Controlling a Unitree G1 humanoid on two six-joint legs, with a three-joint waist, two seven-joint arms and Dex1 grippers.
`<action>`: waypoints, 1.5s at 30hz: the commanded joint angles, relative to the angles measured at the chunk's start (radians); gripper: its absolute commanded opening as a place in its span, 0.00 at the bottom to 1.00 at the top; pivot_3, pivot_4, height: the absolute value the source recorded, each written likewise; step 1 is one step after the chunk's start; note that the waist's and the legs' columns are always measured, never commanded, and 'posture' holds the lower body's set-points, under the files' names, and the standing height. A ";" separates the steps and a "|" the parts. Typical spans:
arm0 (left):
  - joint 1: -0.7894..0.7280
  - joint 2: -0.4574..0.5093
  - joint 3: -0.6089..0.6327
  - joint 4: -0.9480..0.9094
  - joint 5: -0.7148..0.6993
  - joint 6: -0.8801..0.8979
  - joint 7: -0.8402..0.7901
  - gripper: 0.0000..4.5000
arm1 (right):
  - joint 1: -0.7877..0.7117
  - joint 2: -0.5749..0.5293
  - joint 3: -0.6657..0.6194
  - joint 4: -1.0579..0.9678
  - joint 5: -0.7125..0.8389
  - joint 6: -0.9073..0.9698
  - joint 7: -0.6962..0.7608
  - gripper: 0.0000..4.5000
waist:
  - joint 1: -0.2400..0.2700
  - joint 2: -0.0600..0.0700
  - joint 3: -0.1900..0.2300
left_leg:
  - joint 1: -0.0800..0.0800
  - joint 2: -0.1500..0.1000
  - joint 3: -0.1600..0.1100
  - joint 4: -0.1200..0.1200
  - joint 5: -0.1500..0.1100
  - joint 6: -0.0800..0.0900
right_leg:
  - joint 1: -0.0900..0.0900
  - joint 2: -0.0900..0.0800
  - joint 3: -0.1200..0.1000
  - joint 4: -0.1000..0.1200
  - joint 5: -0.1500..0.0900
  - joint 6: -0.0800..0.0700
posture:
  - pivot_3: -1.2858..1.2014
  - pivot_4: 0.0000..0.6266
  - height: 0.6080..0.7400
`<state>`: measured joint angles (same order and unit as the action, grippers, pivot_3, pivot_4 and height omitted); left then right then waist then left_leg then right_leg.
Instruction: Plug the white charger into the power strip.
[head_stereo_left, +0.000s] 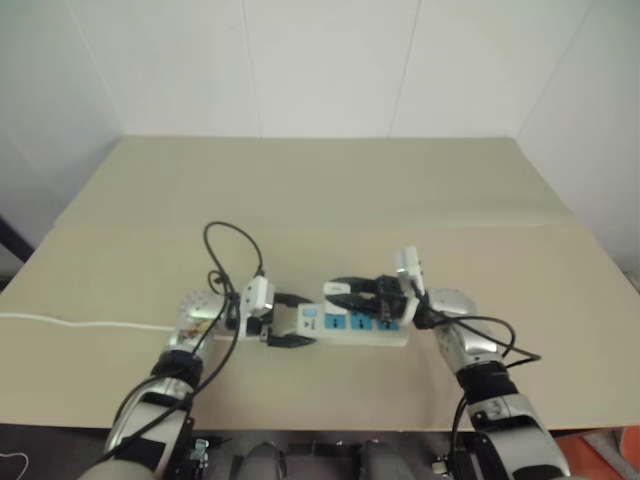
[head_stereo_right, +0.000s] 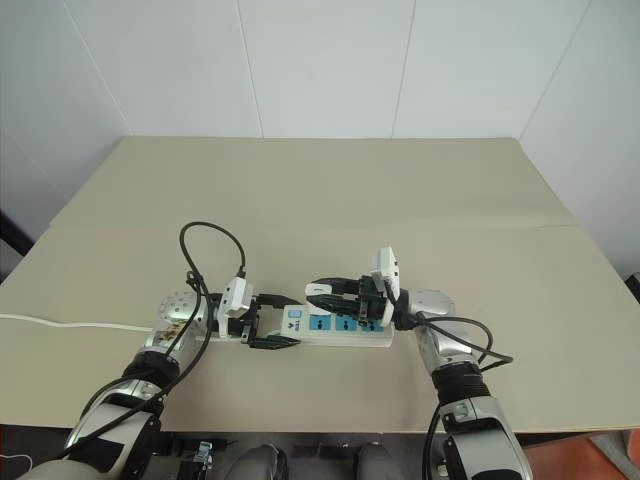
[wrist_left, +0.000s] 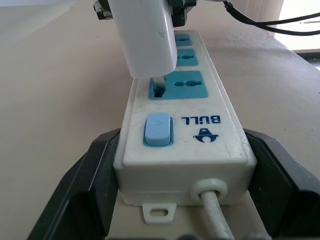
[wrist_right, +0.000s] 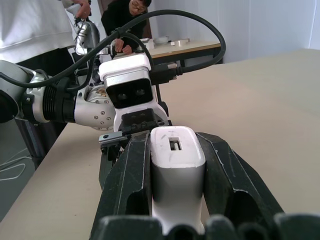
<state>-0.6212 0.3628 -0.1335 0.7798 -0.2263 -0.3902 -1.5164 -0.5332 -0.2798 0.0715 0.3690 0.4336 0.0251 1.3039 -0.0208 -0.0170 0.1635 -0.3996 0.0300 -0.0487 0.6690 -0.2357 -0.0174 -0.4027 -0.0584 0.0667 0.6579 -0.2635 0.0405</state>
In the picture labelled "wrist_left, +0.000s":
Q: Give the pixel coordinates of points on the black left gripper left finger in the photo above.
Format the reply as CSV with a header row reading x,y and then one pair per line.
x,y
82,190

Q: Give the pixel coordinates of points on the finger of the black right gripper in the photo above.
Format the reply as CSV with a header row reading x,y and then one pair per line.
x,y
103,11
181,12

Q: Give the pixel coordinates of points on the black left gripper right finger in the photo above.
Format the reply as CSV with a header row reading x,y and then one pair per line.
x,y
282,180

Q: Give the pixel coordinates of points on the white charger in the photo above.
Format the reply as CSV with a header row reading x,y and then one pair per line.
x,y
145,37

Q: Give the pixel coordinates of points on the white power strip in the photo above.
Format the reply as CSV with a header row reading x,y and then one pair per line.
x,y
180,140

